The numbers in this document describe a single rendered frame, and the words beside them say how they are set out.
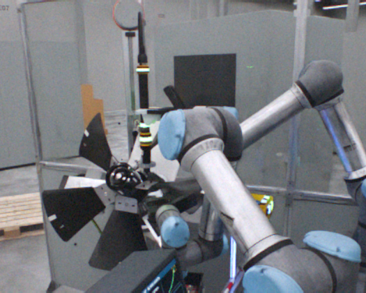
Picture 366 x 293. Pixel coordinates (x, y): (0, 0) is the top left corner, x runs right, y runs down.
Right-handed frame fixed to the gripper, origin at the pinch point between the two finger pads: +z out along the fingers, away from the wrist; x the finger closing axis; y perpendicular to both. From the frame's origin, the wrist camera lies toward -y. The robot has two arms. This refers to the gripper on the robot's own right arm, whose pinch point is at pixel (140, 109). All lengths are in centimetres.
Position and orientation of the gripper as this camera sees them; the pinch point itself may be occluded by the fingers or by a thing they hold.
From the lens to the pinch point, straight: 143.6
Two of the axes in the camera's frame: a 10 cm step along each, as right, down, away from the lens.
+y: 0.1, 9.6, 2.9
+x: 2.4, -2.8, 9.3
